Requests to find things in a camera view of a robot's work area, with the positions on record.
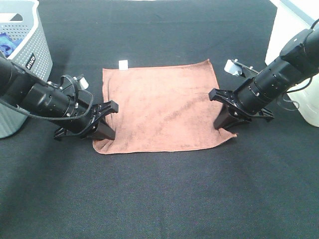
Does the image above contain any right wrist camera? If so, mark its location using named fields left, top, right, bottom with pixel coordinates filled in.
left=224, top=59, right=259, bottom=78

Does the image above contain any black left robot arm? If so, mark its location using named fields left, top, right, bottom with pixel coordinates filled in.
left=0, top=54, right=119, bottom=141

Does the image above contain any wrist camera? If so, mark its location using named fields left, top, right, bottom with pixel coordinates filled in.
left=47, top=74, right=89, bottom=96
left=224, top=59, right=259, bottom=78

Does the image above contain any blue towel in basket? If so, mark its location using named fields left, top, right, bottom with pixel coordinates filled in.
left=0, top=33, right=22, bottom=57

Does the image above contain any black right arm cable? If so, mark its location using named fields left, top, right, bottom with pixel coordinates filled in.
left=280, top=19, right=319, bottom=112

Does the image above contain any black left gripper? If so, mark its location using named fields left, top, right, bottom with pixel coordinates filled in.
left=54, top=100, right=119, bottom=140

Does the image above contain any grey perforated laundry basket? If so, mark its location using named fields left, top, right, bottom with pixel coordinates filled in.
left=0, top=0, right=53, bottom=139

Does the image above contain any white storage bin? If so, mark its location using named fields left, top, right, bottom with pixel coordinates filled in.
left=265, top=0, right=319, bottom=126

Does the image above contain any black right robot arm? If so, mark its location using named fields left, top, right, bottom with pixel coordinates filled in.
left=209, top=21, right=319, bottom=129

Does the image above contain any brown microfibre towel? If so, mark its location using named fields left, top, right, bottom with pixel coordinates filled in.
left=93, top=60, right=236, bottom=154

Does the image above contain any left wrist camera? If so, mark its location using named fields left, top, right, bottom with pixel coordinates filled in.
left=47, top=74, right=89, bottom=96

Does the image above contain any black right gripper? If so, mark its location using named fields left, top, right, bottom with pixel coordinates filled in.
left=208, top=88, right=275, bottom=129

